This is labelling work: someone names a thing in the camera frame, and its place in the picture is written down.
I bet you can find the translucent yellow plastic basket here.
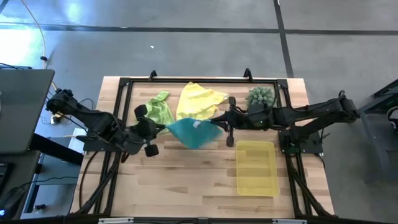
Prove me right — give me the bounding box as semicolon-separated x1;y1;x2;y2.
235;139;280;197

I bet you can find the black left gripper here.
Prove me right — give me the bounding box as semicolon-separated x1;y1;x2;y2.
124;104;170;157

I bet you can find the teal microfiber towel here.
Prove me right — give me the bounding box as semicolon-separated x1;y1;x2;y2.
166;117;224;150

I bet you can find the black computer mouse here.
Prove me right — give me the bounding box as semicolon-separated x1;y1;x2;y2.
0;185;26;220

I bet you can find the dark grey laptop lid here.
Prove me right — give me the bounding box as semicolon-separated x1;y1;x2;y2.
0;68;56;156

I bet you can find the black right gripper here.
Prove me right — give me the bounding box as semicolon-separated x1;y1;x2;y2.
208;96;252;147

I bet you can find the yellow microfiber towel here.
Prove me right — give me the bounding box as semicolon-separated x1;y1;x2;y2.
175;81;230;121

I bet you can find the green succulent in patterned pot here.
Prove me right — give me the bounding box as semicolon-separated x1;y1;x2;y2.
245;86;277;106

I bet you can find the silver bracket plate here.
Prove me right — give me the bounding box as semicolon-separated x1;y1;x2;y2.
272;219;308;224
98;217;134;224

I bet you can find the dark grey side table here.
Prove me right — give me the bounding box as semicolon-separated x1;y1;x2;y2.
357;79;398;183

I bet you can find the yellow floor cable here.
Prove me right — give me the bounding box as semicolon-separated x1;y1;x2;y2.
20;0;60;91

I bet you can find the black aluminium table frame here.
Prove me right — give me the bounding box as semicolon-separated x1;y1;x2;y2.
70;67;336;218

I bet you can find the lime green microfiber towel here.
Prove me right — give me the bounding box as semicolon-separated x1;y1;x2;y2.
143;90;175;127

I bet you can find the white box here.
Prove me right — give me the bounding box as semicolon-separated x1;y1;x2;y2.
67;127;88;155

